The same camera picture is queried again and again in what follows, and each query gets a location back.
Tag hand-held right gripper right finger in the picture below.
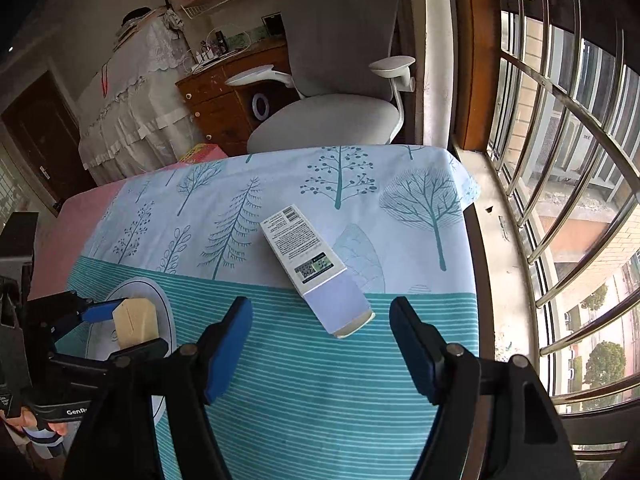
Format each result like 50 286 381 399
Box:
390 296 581 480

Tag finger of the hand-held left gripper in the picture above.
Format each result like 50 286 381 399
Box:
25 290 126 342
47 338 169 376

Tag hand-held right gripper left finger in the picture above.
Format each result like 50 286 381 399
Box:
62 296 253 480

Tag beige small box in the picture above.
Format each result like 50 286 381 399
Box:
112 297 162 349

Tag white box with barcode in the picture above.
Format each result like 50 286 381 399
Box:
259 204 376 339

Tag window sill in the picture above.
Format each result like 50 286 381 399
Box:
465 150 551 396

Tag dark wooden door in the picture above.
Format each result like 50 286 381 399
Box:
0 70 96 216

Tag red yellow box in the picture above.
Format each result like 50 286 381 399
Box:
177 143 224 164

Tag furniture under white lace cloth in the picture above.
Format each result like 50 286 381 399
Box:
77 7 206 186

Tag wooden desk with drawers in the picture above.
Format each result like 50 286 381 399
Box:
176 37 301 158

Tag small cosmetic bottles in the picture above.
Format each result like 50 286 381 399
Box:
197 32 231 62

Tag metal window grille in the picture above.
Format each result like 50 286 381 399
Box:
487 0 640 461

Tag white curtain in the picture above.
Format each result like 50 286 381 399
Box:
400 0 457 151

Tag grey office chair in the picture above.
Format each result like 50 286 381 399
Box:
225 0 417 153

